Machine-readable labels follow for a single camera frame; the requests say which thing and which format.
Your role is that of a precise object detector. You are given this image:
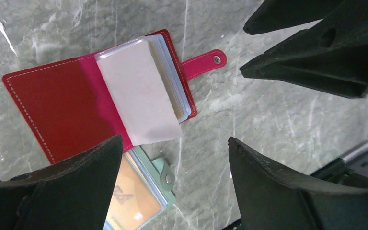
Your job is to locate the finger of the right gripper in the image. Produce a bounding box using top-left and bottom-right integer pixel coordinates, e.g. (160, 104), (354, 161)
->
(240, 0), (368, 99)
(243, 0), (342, 35)

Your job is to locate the red card holder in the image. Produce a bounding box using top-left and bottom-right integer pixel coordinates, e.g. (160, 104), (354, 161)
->
(2, 29), (228, 164)

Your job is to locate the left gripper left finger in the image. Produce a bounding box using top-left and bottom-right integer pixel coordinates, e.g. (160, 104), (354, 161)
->
(0, 136), (123, 230)

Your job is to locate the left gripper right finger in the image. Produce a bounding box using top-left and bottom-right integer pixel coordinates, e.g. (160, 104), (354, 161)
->
(228, 137), (368, 230)

